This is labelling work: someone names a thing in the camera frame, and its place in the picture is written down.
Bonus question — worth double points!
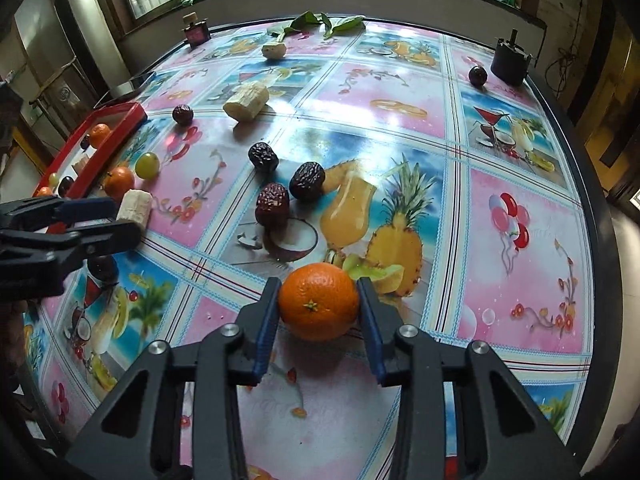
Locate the pink perfume bottle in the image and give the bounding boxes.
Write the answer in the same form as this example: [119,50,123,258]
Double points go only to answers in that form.
[182,12,213,48]

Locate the green leaf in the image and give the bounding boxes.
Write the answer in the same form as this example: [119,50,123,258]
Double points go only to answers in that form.
[322,16,366,41]
[267,11,331,41]

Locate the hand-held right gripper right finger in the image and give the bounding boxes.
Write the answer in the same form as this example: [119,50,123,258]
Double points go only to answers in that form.
[356,276,581,480]

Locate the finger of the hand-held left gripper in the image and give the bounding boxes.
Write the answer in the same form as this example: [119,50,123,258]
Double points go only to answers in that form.
[62,219,144,262]
[0,196,120,233]

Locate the hanging black cable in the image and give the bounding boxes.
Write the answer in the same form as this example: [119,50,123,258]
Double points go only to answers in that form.
[545,5,581,96]

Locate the red-rimmed white tray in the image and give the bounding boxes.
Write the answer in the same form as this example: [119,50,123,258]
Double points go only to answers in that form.
[32,101,149,236]

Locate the yellow wooden panel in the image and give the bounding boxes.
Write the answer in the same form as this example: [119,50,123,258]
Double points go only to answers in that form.
[575,15,640,171]

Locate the black metal cylinder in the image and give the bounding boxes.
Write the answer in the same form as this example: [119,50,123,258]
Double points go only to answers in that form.
[490,30,533,86]

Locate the large pale banana piece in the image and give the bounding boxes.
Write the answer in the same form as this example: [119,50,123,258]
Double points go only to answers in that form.
[222,82,271,122]

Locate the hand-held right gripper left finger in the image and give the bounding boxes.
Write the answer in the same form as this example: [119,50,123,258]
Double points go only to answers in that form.
[65,276,283,480]

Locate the tall silver appliance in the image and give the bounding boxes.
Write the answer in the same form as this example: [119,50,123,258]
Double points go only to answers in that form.
[15,0,131,126]

